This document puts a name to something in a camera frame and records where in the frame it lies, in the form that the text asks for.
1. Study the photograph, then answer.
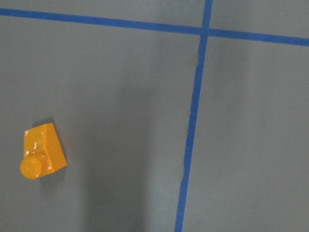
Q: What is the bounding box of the orange sloped block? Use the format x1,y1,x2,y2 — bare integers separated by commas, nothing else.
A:
20,123,67,180

